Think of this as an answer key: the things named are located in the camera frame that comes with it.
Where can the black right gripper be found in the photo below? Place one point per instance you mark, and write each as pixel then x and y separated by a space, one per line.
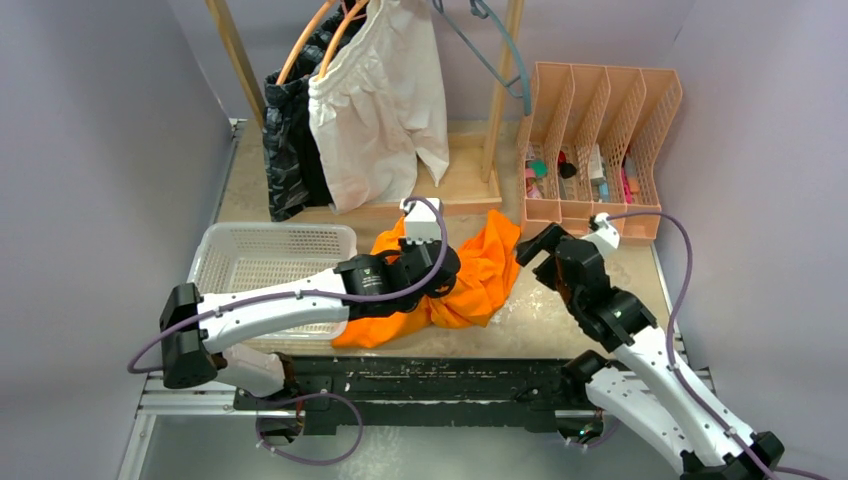
pixel 544 241

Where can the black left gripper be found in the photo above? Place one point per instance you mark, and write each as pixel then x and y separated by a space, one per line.
pixel 407 248

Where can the orange shorts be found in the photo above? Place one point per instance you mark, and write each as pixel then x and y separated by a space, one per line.
pixel 486 278

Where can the pink plastic file organizer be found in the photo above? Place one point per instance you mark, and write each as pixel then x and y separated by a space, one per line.
pixel 599 129

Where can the white shorts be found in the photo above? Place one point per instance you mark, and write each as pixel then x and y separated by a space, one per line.
pixel 379 114

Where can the white plastic basket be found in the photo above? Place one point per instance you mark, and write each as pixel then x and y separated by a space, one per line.
pixel 271 280

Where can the orange hanger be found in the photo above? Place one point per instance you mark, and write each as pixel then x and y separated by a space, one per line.
pixel 313 23
pixel 351 15

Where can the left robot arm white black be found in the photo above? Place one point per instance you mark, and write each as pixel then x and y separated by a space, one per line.
pixel 202 337

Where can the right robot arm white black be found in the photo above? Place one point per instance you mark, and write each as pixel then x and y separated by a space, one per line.
pixel 673 411

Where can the dark camouflage shorts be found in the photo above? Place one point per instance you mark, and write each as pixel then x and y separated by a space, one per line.
pixel 294 171

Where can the pink small bottle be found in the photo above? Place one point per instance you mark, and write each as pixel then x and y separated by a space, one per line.
pixel 533 183

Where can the wooden clothes rack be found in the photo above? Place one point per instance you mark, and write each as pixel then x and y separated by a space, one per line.
pixel 471 186

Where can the green small item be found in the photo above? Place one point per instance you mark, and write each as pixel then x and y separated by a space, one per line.
pixel 538 167

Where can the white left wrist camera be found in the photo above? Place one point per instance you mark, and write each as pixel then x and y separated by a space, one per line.
pixel 420 223

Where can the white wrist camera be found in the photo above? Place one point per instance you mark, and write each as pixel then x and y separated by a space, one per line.
pixel 603 234
pixel 420 223

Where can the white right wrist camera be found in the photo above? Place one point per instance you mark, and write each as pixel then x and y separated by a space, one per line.
pixel 603 234

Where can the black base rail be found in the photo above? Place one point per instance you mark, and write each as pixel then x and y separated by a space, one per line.
pixel 536 395

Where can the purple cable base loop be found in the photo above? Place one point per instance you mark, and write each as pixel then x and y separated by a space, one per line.
pixel 300 426

